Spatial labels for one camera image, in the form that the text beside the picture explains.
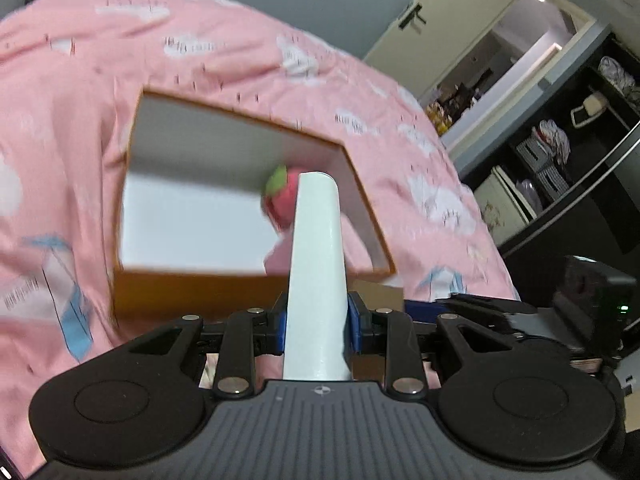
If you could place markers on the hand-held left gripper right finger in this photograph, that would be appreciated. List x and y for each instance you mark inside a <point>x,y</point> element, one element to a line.
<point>354,330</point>

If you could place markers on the pink printed blanket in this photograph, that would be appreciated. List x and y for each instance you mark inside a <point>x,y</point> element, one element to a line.
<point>75,110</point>

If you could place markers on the long white carton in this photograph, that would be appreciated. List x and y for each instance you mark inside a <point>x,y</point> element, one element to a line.
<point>317,260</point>

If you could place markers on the black shelf unit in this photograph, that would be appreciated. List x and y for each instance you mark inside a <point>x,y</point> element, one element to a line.
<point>575,225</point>

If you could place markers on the clear plastic bag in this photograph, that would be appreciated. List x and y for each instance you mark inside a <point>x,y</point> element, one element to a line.
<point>530,194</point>

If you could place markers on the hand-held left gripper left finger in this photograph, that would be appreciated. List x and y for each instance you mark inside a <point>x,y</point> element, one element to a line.
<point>280,332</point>

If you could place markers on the pink paper box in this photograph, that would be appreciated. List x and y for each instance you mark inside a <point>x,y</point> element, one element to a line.
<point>277,260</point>

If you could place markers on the patterned cloth bag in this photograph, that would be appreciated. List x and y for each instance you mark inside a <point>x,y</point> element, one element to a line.
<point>552,137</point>
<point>617,77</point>

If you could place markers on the pile of yellow packets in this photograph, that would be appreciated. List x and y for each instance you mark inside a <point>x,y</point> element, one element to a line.
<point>440,112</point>

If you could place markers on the orange cardboard box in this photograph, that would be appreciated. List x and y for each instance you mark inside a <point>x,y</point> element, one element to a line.
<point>200,295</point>

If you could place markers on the pink fluffy plush ball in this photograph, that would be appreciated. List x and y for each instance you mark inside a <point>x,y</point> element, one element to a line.
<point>280,205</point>

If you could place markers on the white storage box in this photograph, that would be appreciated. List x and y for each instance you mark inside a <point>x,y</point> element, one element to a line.
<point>500,205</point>

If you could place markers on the cream door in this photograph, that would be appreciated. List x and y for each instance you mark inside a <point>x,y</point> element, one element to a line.
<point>450,25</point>

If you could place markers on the grey storage basket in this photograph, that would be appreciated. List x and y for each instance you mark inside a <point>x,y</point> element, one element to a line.
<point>532,155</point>
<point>552,182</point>

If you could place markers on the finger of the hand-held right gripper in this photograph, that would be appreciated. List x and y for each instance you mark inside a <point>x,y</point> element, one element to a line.
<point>424,308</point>
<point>475,301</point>

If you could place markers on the gold small box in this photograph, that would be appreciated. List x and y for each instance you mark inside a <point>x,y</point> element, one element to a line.
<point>375,292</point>

